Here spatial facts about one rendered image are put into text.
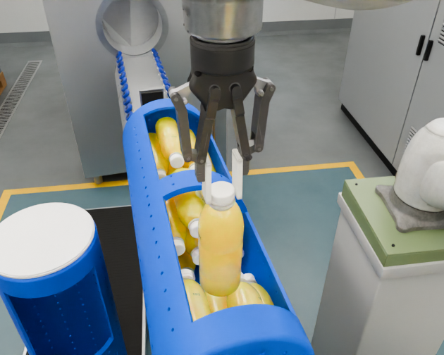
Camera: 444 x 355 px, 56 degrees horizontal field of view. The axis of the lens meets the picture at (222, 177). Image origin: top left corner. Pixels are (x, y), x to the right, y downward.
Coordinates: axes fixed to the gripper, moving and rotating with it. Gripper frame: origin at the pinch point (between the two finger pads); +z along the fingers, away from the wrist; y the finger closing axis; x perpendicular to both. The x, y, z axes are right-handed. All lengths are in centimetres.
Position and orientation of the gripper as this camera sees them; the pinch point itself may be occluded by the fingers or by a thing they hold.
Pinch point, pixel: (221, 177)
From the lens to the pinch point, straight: 59.9
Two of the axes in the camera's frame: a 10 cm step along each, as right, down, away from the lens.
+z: 0.0, 8.1, 5.8
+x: 2.5, 5.7, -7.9
